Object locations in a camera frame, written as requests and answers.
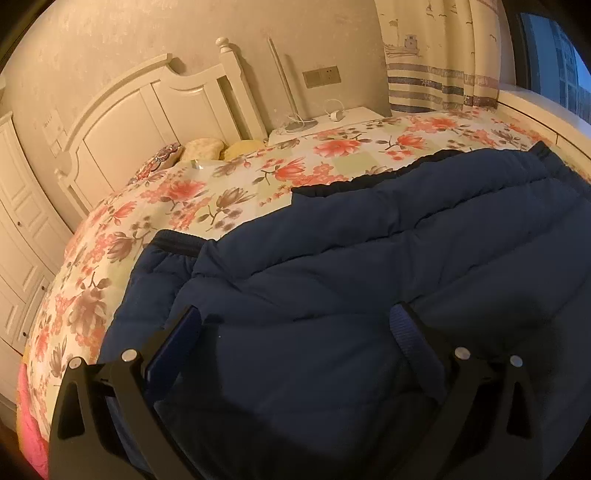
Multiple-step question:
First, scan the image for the cream pillow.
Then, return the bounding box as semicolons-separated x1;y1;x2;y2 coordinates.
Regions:
180;137;225;161

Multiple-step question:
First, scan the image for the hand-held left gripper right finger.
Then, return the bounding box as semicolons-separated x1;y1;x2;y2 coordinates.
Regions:
389;301;546;480

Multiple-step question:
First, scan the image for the white nightstand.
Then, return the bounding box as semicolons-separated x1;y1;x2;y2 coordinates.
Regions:
268;107;393;146

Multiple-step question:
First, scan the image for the white window sill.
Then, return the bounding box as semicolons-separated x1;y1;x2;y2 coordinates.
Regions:
496;83;591;158

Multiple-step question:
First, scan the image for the window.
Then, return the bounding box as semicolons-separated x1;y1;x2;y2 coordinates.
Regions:
519;11;591;114

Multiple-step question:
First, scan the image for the striped printed curtain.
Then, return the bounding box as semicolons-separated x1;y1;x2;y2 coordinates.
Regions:
374;0;504;114

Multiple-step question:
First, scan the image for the white desk lamp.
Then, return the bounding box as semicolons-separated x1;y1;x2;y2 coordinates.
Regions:
268;39;317;133

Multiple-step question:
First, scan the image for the patterned pillow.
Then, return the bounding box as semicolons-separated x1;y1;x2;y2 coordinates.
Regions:
127;143;183;185

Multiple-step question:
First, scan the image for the white wooden headboard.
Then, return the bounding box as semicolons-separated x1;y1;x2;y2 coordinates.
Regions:
54;37;269;222

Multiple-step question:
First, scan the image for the grey wall socket plate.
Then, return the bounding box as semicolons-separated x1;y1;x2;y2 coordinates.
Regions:
302;66;341;88

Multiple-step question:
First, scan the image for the pink blanket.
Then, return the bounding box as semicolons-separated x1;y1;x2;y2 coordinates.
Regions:
16;364;51;478

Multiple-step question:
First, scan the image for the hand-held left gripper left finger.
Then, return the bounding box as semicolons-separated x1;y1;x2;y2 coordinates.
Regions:
48;305;208;480

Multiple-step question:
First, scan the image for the navy blue puffer jacket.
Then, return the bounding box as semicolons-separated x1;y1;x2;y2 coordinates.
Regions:
95;141;591;480

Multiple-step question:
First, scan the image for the floral bed sheet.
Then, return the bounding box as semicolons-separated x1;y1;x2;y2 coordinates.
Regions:
23;111;591;439

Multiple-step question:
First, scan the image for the white wardrobe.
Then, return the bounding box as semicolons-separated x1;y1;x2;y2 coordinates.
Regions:
0;111;72;407

